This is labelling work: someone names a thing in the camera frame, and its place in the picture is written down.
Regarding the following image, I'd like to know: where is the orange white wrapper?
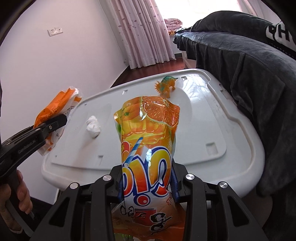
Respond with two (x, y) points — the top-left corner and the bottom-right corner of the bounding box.
(34, 87), (82, 156)

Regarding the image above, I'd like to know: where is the white tissue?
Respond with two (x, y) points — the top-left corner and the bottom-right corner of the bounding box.
(86, 115), (101, 138)

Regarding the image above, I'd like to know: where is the orange juice drink pouch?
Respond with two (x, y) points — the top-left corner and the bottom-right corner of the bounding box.
(112, 96), (185, 240)

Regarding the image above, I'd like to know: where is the orange green dinosaur toy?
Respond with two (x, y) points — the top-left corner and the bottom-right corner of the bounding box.
(154, 75), (178, 98)

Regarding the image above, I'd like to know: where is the person's left hand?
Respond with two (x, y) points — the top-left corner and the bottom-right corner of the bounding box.
(1, 170), (36, 237)

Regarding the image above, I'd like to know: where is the white plastic bin lid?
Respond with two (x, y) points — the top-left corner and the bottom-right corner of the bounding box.
(42, 69), (265, 197)

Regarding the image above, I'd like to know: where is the pink patterned curtain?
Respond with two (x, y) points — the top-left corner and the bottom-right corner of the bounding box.
(107, 0), (175, 69)

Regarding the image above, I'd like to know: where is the dark grey bed blanket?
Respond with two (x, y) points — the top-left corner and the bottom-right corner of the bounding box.
(174, 11), (295, 195)

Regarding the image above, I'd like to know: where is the folded pink blanket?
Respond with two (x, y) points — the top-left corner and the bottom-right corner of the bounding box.
(164, 18), (183, 36)

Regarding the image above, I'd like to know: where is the white wall socket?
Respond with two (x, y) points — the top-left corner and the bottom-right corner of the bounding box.
(47, 27), (63, 37)

